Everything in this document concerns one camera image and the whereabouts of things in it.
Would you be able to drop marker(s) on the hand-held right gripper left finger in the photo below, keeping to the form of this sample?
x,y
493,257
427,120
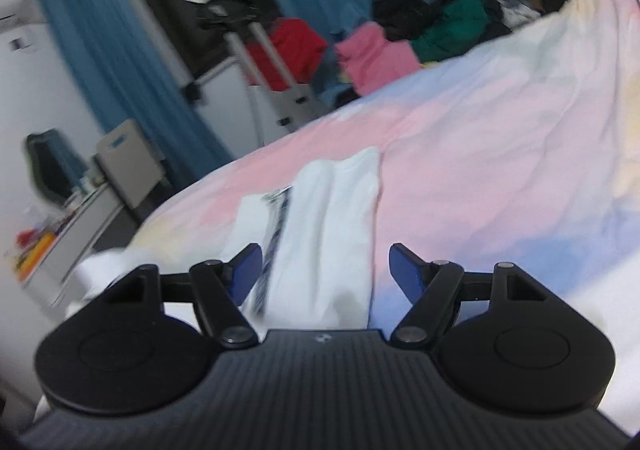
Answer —
x,y
248,271

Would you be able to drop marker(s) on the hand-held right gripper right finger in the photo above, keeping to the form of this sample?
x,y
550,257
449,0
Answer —
x,y
404,271

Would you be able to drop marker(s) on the white knit garment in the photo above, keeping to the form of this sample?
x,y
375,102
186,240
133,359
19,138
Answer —
x,y
327,235

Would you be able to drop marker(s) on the pastel tie-dye blanket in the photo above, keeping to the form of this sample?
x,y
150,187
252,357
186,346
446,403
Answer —
x,y
500,155

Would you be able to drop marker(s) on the grey folding chair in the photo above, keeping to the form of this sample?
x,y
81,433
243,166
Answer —
x,y
130,170

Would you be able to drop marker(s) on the cluttered white desk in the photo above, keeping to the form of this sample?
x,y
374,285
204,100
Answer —
x,y
65,240

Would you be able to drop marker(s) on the pink garment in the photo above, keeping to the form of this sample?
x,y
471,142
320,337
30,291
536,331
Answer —
x,y
375,60

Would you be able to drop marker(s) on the red garment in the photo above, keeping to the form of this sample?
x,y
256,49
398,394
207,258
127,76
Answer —
x,y
292,50

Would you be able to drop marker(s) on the green garment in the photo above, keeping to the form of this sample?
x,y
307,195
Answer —
x,y
450,30

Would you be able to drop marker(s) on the black garment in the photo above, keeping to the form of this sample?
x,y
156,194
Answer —
x,y
400,12

